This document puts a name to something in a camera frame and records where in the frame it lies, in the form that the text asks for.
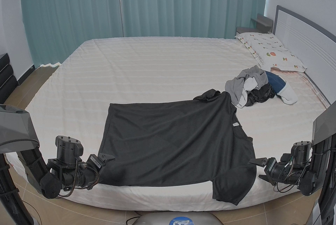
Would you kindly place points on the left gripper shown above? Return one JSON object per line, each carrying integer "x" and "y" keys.
{"x": 89, "y": 174}

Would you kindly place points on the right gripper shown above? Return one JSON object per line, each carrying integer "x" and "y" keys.
{"x": 277, "y": 171}

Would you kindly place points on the black T-shirt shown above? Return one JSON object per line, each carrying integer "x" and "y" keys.
{"x": 173, "y": 140}

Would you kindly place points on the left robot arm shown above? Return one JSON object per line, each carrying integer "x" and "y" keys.
{"x": 67, "y": 150}

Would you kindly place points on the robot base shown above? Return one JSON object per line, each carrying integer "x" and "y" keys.
{"x": 178, "y": 218}

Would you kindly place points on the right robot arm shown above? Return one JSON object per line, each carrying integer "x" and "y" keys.
{"x": 324, "y": 129}

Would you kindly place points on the pile of clothes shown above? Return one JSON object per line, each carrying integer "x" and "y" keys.
{"x": 237, "y": 86}

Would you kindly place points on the bed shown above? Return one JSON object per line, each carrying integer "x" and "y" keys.
{"x": 157, "y": 69}

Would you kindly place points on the white printed pillow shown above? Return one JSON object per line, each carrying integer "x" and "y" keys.
{"x": 273, "y": 53}

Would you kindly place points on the black chest of drawers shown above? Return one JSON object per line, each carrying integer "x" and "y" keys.
{"x": 6, "y": 79}

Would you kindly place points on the grey bedside table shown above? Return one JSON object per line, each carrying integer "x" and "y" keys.
{"x": 258, "y": 23}

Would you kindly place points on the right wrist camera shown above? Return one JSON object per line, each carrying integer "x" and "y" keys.
{"x": 286, "y": 158}

